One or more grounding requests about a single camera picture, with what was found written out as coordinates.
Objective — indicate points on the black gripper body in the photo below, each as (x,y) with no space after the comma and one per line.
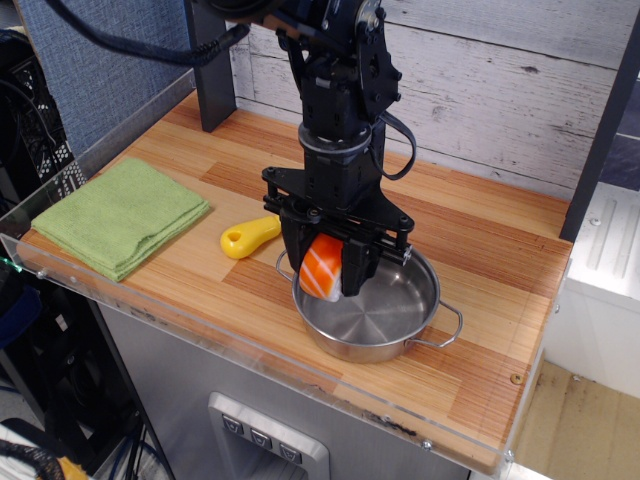
(345,185)

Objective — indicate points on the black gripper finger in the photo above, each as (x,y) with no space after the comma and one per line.
(299,230)
(360,259)

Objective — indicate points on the orange white toy cake slice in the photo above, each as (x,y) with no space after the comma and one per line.
(320,273)

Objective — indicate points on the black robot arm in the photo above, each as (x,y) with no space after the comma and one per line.
(347,82)

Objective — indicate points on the stainless steel pot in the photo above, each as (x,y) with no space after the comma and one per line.
(385,320)

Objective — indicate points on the folded green cloth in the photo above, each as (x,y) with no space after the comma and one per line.
(117,220)

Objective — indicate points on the silver toy fridge cabinet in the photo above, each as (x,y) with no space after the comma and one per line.
(174,378)

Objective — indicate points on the silver dispenser button panel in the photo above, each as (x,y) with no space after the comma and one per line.
(255,446)

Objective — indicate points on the white plastic box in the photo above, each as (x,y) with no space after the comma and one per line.
(593,330)

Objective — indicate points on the black plastic crate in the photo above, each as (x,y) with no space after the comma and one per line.
(34,145)

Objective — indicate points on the yellow object bottom left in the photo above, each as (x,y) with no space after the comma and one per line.
(72,471)

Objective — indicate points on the toy knife yellow handle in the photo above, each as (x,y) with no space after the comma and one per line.
(241,240)

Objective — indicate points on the dark grey left post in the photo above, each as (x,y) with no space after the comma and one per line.
(214,81)

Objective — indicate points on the dark grey post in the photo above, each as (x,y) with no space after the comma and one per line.
(615,107)
(214,81)

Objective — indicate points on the dark grey right post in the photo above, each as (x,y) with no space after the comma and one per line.
(615,107)

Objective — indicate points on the clear acrylic guard rail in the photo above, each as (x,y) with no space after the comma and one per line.
(496,250)

